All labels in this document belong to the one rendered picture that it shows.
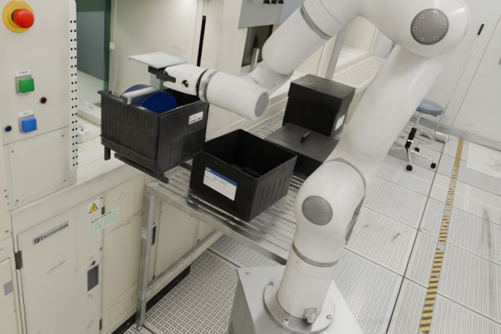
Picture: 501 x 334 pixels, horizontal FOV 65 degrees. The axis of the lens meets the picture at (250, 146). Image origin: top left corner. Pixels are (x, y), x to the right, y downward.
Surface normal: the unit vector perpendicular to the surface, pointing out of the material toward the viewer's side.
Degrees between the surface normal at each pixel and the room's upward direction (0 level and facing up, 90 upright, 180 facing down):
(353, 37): 90
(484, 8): 90
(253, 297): 0
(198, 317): 0
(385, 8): 84
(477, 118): 90
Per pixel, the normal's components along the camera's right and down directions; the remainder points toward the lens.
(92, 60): -0.50, 0.30
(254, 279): 0.18, -0.88
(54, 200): 0.85, 0.36
